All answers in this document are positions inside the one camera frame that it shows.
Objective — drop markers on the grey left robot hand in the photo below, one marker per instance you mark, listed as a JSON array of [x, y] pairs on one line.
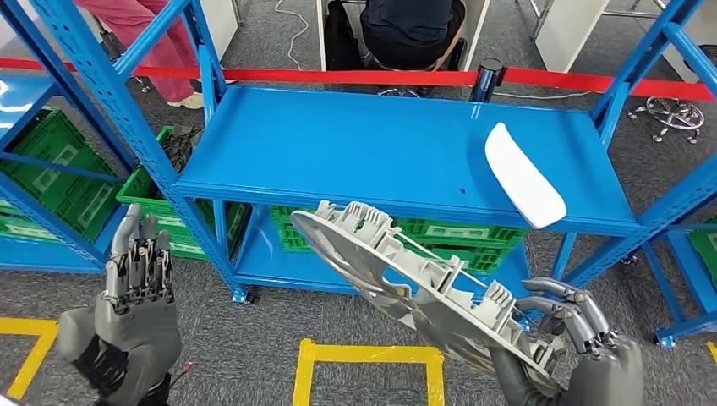
[[145, 336]]

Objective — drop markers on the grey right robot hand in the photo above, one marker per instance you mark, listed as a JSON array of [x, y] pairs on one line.
[[608, 375]]

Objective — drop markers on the grey plastic wheel hubcap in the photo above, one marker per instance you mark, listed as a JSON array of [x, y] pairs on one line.
[[358, 252]]

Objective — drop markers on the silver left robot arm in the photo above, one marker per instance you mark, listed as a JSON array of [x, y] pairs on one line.
[[157, 395]]

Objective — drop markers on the blue metal shelf rack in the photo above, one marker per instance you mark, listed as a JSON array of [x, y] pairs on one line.
[[686, 269], [336, 151], [39, 258]]

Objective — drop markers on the white curved plastic part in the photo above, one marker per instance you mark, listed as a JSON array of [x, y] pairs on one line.
[[524, 179]]

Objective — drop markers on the yellow floor tape square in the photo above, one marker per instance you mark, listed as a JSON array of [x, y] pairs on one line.
[[712, 353], [33, 358], [364, 354]]

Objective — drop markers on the black stool chrome base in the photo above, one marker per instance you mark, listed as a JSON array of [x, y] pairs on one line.
[[399, 92], [672, 115]]

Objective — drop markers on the person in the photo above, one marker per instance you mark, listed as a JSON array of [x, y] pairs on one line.
[[162, 50], [409, 28]]

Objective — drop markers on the office chair chrome base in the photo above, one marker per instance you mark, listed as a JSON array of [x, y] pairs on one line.
[[120, 50]]

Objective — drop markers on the red barrier tape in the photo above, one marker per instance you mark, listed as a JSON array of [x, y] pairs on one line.
[[308, 75]]

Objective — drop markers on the dark barrier post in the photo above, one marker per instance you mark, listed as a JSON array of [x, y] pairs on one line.
[[486, 78]]

